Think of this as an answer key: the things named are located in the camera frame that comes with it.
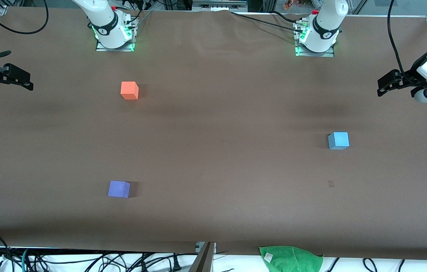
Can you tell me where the silver metal bracket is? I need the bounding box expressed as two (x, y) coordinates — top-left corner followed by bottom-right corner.
(192, 0), (248, 12)

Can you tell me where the green microfibre cloth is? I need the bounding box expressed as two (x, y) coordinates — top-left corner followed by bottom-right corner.
(259, 246), (324, 272)

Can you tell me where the orange foam cube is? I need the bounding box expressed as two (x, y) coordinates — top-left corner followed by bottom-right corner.
(120, 81), (139, 100)

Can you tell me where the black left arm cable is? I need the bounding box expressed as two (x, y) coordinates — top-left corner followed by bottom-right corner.
(387, 0), (406, 76)

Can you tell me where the black cable across table edge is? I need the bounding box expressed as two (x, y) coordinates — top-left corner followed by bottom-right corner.
(230, 11), (306, 32)

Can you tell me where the grey cable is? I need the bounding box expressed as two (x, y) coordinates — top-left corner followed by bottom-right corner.
(136, 11), (153, 29)

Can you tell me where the aluminium profile bar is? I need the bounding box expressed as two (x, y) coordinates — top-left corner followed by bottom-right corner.
(190, 242), (217, 272)

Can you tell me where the light blue foam cube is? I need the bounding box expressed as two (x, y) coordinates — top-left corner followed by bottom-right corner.
(328, 131), (350, 150)

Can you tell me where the brown paper table cover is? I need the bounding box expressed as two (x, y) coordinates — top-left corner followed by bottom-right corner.
(0, 6), (427, 261)

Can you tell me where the purple foam cube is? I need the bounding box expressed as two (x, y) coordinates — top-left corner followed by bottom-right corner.
(108, 180), (131, 198)

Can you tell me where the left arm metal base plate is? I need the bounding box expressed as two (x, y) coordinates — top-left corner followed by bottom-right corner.
(294, 20), (335, 57)

